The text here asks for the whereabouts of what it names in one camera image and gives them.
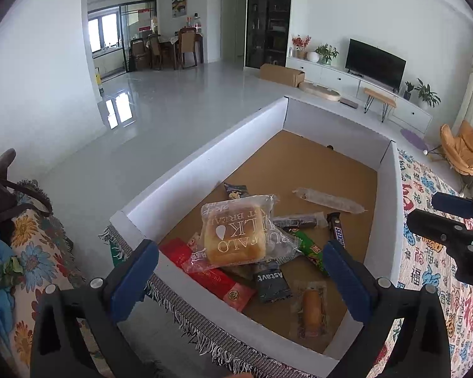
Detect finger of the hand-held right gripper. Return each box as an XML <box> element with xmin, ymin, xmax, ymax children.
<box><xmin>431</xmin><ymin>192</ymin><xmax>473</xmax><ymax>221</ymax></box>
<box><xmin>406</xmin><ymin>209</ymin><xmax>473</xmax><ymax>255</ymax></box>

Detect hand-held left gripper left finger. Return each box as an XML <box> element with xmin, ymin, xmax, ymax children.
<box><xmin>29</xmin><ymin>238</ymin><xmax>160</xmax><ymax>378</ymax></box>

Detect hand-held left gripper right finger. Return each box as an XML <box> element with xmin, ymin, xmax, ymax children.
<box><xmin>322</xmin><ymin>239</ymin><xmax>452</xmax><ymax>378</ymax></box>

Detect bun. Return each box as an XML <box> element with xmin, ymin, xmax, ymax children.
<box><xmin>294</xmin><ymin>281</ymin><xmax>328</xmax><ymax>339</ymax></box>

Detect green snack packet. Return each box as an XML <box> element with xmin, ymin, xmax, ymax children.
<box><xmin>288</xmin><ymin>228</ymin><xmax>328</xmax><ymax>276</ymax></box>

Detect dark chocolate bar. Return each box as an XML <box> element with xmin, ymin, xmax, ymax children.
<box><xmin>326</xmin><ymin>212</ymin><xmax>345</xmax><ymax>249</ymax></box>

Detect dark grey snack packet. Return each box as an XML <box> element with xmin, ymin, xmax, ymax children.
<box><xmin>253</xmin><ymin>270</ymin><xmax>292</xmax><ymax>304</ymax></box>

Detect brown bar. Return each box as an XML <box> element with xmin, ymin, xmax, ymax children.
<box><xmin>274</xmin><ymin>212</ymin><xmax>328</xmax><ymax>230</ymax></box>

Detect long clear sausage packet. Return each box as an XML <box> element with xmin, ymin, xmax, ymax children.
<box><xmin>292</xmin><ymin>187</ymin><xmax>368</xmax><ymax>214</ymax></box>

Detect red snack packet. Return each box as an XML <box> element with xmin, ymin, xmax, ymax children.
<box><xmin>159</xmin><ymin>238</ymin><xmax>257</xmax><ymax>312</ymax></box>

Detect bread loaf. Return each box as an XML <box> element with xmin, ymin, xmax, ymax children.
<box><xmin>181</xmin><ymin>194</ymin><xmax>300</xmax><ymax>274</ymax></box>

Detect black nut packet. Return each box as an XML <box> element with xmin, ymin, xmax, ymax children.
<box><xmin>223</xmin><ymin>182</ymin><xmax>248</xmax><ymax>200</ymax></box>

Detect white cardboard box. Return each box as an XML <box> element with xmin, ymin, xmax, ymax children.
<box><xmin>109</xmin><ymin>96</ymin><xmax>400</xmax><ymax>376</ymax></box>

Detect printed woven blanket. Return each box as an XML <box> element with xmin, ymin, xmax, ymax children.
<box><xmin>98</xmin><ymin>150</ymin><xmax>473</xmax><ymax>378</ymax></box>

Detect tan armchair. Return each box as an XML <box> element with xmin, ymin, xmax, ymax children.
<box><xmin>439</xmin><ymin>120</ymin><xmax>473</xmax><ymax>176</ymax></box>

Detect purple round mat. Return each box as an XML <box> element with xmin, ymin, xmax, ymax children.
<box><xmin>401</xmin><ymin>128</ymin><xmax>425</xmax><ymax>148</ymax></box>

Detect floral sofa cover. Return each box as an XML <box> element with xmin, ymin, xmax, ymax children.
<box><xmin>0</xmin><ymin>181</ymin><xmax>111</xmax><ymax>378</ymax></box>

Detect large potted plant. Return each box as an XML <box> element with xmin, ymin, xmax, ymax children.
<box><xmin>414</xmin><ymin>79</ymin><xmax>441</xmax><ymax>110</ymax></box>

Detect wooden stool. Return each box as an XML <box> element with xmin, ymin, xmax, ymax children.
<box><xmin>363</xmin><ymin>88</ymin><xmax>397</xmax><ymax>123</ymax></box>

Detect blue cloth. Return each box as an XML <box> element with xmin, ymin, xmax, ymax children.
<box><xmin>0</xmin><ymin>224</ymin><xmax>16</xmax><ymax>331</ymax></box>

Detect black television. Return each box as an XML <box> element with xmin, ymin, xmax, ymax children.
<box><xmin>345</xmin><ymin>38</ymin><xmax>407</xmax><ymax>89</ymax></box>

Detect white TV cabinet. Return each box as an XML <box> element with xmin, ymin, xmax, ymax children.
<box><xmin>286</xmin><ymin>56</ymin><xmax>433</xmax><ymax>135</ymax></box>

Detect green plant in vase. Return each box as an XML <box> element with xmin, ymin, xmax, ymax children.
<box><xmin>315</xmin><ymin>44</ymin><xmax>339</xmax><ymax>66</ymax></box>

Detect brown cardboard box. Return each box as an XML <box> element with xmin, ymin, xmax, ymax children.
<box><xmin>259</xmin><ymin>63</ymin><xmax>306</xmax><ymax>88</ymax></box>

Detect red flowers in vase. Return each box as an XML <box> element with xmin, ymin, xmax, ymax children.
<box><xmin>292</xmin><ymin>35</ymin><xmax>312</xmax><ymax>60</ymax></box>

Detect wooden dining chair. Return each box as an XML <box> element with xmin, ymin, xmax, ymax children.
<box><xmin>148</xmin><ymin>33</ymin><xmax>163</xmax><ymax>69</ymax></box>
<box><xmin>178</xmin><ymin>27</ymin><xmax>198</xmax><ymax>69</ymax></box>
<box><xmin>130</xmin><ymin>38</ymin><xmax>147</xmax><ymax>72</ymax></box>

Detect black display cabinet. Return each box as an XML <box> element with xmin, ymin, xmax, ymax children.
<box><xmin>244</xmin><ymin>0</ymin><xmax>293</xmax><ymax>69</ymax></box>

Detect white door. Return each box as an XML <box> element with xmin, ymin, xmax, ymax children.
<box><xmin>221</xmin><ymin>0</ymin><xmax>247</xmax><ymax>64</ymax></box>

